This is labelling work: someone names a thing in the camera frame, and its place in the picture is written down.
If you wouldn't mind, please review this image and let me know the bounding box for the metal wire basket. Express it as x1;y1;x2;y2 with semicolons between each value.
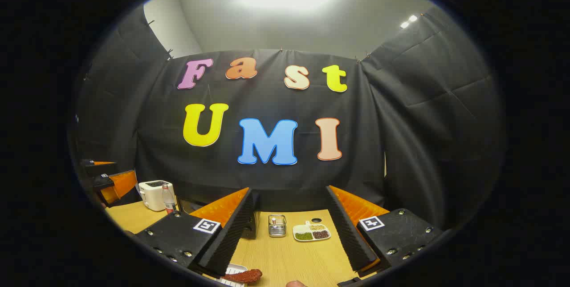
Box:
268;214;287;238

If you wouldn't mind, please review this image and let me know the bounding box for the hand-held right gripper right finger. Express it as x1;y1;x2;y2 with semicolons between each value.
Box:
325;184;446;278

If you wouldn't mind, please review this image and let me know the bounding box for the clear plastic bottle red label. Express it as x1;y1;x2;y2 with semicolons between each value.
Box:
161;183;178;214

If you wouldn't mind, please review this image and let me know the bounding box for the white divided dish with beans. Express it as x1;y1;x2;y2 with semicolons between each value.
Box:
293;221;331;242

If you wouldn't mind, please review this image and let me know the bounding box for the black backdrop cloth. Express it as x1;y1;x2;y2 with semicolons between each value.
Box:
73;4;506;230

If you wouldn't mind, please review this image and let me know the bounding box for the black electric oven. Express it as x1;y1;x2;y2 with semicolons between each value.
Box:
178;191;262;240

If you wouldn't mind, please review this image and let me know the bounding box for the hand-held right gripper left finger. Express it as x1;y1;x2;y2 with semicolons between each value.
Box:
134;187;261;278

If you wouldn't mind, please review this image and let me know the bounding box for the white plate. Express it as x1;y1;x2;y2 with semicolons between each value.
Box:
209;263;248;287

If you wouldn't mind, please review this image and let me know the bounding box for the white toaster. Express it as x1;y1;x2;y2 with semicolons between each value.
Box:
138;180;179;212

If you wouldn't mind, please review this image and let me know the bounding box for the reddish brown meat piece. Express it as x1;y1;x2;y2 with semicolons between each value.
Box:
224;269;263;284

